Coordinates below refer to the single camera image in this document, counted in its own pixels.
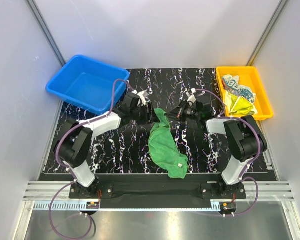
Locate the blue plastic bin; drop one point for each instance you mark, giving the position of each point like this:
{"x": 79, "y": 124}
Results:
{"x": 89, "y": 84}

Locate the yellow cloth in bin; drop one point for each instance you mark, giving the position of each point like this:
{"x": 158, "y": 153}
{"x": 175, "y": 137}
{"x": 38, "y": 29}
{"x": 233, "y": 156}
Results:
{"x": 238, "y": 105}

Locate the right power connector block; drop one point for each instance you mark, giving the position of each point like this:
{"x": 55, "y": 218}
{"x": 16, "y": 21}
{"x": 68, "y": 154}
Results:
{"x": 228, "y": 206}

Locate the power connector block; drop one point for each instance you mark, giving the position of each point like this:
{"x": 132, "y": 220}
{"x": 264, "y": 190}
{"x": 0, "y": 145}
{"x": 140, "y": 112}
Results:
{"x": 228, "y": 206}
{"x": 93, "y": 205}

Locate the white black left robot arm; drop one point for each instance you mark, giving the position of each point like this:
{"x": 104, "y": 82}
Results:
{"x": 72, "y": 145}

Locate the green microfiber towel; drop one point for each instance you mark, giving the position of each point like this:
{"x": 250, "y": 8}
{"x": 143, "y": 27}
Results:
{"x": 163, "y": 148}

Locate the aluminium frame rail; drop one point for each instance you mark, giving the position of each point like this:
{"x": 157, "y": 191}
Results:
{"x": 51, "y": 192}

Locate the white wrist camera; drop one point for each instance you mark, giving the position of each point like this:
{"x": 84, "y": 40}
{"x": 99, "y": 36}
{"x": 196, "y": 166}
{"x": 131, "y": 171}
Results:
{"x": 189, "y": 96}
{"x": 142, "y": 97}

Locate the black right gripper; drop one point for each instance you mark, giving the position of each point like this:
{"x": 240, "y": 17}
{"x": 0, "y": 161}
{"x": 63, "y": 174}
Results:
{"x": 177, "y": 113}

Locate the left power connector block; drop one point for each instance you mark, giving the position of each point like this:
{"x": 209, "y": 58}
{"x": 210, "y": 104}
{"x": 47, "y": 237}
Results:
{"x": 93, "y": 205}

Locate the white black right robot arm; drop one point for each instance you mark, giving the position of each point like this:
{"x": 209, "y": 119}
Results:
{"x": 245, "y": 140}

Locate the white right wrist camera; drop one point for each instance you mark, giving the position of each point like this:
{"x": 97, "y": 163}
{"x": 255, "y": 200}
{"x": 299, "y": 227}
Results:
{"x": 189, "y": 96}

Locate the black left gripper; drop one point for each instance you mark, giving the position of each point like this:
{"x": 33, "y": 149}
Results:
{"x": 148, "y": 118}

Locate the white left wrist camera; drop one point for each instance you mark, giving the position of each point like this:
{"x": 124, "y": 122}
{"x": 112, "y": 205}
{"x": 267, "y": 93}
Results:
{"x": 142, "y": 97}

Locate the teal patterned cloth in bin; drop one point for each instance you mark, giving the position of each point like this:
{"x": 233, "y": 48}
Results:
{"x": 231, "y": 84}

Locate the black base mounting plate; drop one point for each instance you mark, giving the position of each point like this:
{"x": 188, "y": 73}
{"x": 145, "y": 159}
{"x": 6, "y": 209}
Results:
{"x": 157, "y": 191}

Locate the yellow plastic bin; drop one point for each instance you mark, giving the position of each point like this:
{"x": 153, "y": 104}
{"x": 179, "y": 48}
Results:
{"x": 249, "y": 77}

